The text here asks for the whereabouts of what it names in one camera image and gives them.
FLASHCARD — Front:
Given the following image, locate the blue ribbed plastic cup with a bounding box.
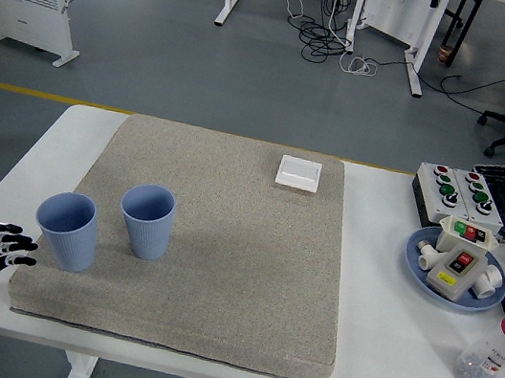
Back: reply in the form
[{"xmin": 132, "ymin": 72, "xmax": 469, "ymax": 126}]
[
  {"xmin": 28, "ymin": 187, "xmax": 105, "ymax": 277},
  {"xmin": 112, "ymin": 179, "xmax": 181, "ymax": 264}
]

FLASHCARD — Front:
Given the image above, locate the white table leg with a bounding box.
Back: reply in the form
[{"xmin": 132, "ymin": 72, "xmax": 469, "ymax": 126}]
[{"xmin": 59, "ymin": 349, "xmax": 99, "ymax": 378}]

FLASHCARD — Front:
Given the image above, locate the grey-brown cushion mat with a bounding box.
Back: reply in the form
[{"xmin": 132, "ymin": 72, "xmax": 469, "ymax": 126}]
[{"xmin": 0, "ymin": 96, "xmax": 371, "ymax": 378}]

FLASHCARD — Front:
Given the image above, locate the blue round plate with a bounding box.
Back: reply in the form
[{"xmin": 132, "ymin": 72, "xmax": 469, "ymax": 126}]
[{"xmin": 396, "ymin": 221, "xmax": 505, "ymax": 321}]

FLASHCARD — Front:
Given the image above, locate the white PVC pipe fitting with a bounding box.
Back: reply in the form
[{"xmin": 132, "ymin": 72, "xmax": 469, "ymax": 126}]
[
  {"xmin": 471, "ymin": 261, "xmax": 505, "ymax": 303},
  {"xmin": 414, "ymin": 239, "xmax": 443, "ymax": 275}
]

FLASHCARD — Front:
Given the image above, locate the white button control box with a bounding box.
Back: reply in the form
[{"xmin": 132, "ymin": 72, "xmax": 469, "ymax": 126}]
[
  {"xmin": 405, "ymin": 160, "xmax": 479, "ymax": 234},
  {"xmin": 442, "ymin": 167, "xmax": 505, "ymax": 236}
]

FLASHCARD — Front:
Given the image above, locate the small drink can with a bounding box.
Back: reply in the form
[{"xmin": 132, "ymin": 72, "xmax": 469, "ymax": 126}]
[{"xmin": 436, "ymin": 44, "xmax": 455, "ymax": 66}]

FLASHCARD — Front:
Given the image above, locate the black desk leg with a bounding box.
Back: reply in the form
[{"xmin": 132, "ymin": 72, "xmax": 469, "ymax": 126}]
[{"xmin": 435, "ymin": 0, "xmax": 484, "ymax": 71}]

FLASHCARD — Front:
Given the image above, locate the white wall switch panel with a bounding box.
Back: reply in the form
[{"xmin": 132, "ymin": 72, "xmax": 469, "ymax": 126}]
[{"xmin": 274, "ymin": 153, "xmax": 325, "ymax": 193}]

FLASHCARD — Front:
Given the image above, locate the black cable bundle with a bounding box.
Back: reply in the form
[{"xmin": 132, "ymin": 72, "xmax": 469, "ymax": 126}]
[{"xmin": 281, "ymin": 0, "xmax": 362, "ymax": 70}]

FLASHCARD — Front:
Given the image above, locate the white cable coil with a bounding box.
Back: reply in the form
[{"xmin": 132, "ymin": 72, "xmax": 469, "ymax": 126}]
[{"xmin": 337, "ymin": 52, "xmax": 381, "ymax": 80}]

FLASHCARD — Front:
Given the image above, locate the beige three-button switch box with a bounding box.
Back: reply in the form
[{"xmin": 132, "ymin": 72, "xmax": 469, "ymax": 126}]
[{"xmin": 432, "ymin": 212, "xmax": 504, "ymax": 263}]

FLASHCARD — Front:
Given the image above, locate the grey two-button switch box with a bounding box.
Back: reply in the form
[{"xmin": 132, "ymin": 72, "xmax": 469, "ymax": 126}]
[{"xmin": 423, "ymin": 239, "xmax": 491, "ymax": 306}]

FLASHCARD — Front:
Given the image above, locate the white desk frame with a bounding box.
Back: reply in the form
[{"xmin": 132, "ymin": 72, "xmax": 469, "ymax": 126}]
[{"xmin": 336, "ymin": 0, "xmax": 459, "ymax": 102}]

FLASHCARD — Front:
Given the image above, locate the long black floor cable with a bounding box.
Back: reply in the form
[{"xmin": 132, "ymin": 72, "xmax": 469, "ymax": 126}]
[{"xmin": 369, "ymin": 52, "xmax": 505, "ymax": 119}]

